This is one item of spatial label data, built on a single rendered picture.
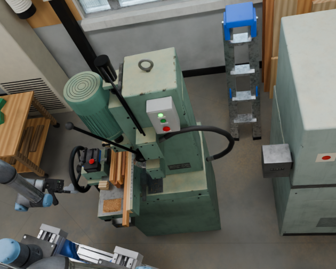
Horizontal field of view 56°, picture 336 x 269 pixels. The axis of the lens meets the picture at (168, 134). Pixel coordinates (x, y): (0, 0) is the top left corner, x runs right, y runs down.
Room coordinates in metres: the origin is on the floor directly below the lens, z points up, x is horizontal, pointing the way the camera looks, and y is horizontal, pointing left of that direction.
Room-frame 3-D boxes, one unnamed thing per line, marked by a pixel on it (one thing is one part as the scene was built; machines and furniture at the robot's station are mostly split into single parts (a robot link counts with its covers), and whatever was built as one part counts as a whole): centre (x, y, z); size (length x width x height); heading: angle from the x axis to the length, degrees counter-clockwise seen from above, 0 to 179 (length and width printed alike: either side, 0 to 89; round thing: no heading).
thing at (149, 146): (0.80, 0.09, 1.22); 0.09 x 0.08 x 0.15; 72
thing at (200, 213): (0.97, 0.13, 0.35); 0.58 x 0.45 x 0.71; 72
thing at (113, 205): (0.76, 0.42, 0.91); 0.10 x 0.07 x 0.02; 72
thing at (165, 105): (0.77, -0.01, 1.40); 0.10 x 0.06 x 0.16; 72
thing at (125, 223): (0.91, 0.28, 0.92); 0.63 x 0.02 x 0.04; 162
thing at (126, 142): (1.00, 0.23, 1.03); 0.14 x 0.07 x 0.09; 72
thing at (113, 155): (0.97, 0.34, 0.94); 0.22 x 0.02 x 0.07; 162
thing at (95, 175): (1.03, 0.44, 0.91); 0.15 x 0.14 x 0.09; 162
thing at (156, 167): (0.80, 0.12, 1.02); 0.09 x 0.07 x 0.12; 162
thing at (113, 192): (1.00, 0.36, 0.87); 0.61 x 0.30 x 0.06; 162
